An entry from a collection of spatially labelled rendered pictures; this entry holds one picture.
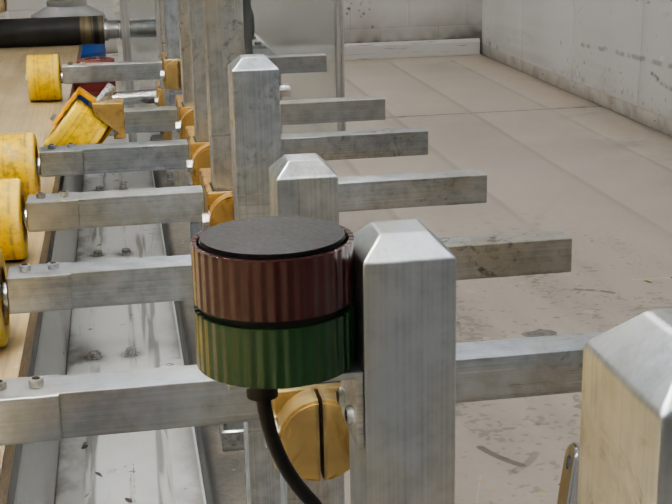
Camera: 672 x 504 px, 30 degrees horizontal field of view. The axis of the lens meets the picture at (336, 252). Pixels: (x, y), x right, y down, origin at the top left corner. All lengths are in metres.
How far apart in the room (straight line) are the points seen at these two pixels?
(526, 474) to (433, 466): 2.35
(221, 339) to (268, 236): 0.04
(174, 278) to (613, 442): 0.80
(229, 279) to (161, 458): 1.05
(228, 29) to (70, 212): 0.24
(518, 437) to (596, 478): 2.77
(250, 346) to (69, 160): 1.06
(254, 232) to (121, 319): 1.49
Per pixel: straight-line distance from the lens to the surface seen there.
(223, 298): 0.44
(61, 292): 1.01
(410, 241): 0.46
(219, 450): 1.30
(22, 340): 1.05
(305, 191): 0.70
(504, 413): 3.13
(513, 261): 1.06
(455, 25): 9.69
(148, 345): 1.83
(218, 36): 1.18
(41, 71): 2.22
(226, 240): 0.45
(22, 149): 1.48
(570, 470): 0.55
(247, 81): 0.94
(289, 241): 0.45
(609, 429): 0.23
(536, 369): 0.81
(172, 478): 1.43
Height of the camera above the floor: 1.25
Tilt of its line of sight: 16 degrees down
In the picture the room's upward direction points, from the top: 1 degrees counter-clockwise
